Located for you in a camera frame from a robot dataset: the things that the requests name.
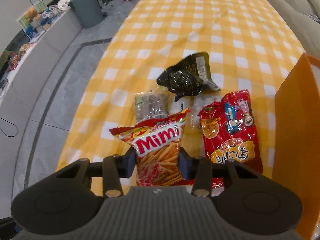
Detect Mimi shrimp stick bag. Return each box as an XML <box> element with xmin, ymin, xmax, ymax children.
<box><xmin>109</xmin><ymin>108</ymin><xmax>190</xmax><ymax>186</ymax></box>

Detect orange cardboard box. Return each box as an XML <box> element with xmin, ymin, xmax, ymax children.
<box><xmin>272</xmin><ymin>53</ymin><xmax>319</xmax><ymax>239</ymax></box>

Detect red snack bag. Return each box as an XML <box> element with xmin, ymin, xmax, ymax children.
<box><xmin>198</xmin><ymin>89</ymin><xmax>263</xmax><ymax>173</ymax></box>

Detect clear flat snack packet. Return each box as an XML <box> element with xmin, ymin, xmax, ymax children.
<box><xmin>167</xmin><ymin>94</ymin><xmax>222</xmax><ymax>129</ymax></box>

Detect clear bag brown nuts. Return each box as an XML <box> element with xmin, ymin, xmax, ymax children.
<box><xmin>134</xmin><ymin>92</ymin><xmax>169</xmax><ymax>123</ymax></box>

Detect black foil snack packet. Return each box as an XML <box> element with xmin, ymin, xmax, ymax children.
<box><xmin>156</xmin><ymin>52</ymin><xmax>220</xmax><ymax>102</ymax></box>

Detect white low counter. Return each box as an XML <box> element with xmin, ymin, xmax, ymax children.
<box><xmin>0</xmin><ymin>7</ymin><xmax>83</xmax><ymax>156</ymax></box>

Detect yellow white checkered tablecloth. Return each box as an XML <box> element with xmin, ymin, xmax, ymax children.
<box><xmin>58</xmin><ymin>0</ymin><xmax>304</xmax><ymax>193</ymax></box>

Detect grey round planter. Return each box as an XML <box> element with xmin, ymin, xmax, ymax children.
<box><xmin>70</xmin><ymin>0</ymin><xmax>104</xmax><ymax>28</ymax></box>

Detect beige sofa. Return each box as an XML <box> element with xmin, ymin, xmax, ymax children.
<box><xmin>267</xmin><ymin>0</ymin><xmax>319</xmax><ymax>58</ymax></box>

